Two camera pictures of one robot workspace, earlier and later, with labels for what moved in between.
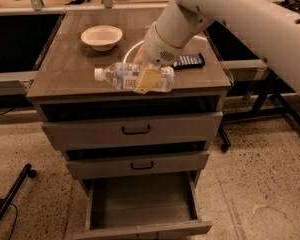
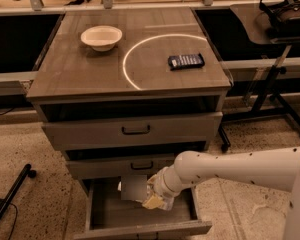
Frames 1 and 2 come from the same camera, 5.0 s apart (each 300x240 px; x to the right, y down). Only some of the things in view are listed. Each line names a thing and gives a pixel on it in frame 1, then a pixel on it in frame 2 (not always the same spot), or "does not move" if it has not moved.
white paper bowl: x=102 y=37 does not move
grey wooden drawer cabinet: x=138 y=156 does not move
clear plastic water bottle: x=126 y=76 → x=139 y=188
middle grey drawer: x=138 y=165 does not move
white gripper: x=155 y=50 → x=160 y=185
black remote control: x=189 y=61 does not move
